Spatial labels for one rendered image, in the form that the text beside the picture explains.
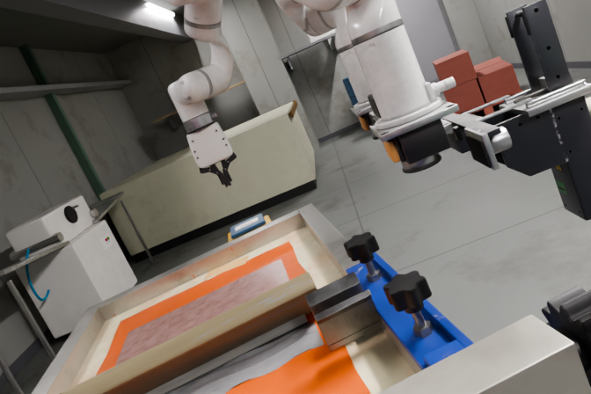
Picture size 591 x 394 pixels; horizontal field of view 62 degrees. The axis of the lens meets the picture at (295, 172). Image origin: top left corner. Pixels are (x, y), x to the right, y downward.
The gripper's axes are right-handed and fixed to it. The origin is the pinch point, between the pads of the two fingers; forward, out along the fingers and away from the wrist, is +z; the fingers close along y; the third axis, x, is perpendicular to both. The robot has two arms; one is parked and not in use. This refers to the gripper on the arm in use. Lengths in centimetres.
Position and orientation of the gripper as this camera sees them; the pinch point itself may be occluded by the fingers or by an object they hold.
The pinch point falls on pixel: (225, 178)
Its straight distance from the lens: 134.4
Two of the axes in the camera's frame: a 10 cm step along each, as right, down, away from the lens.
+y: -9.0, 4.2, -0.8
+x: 1.5, 1.3, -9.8
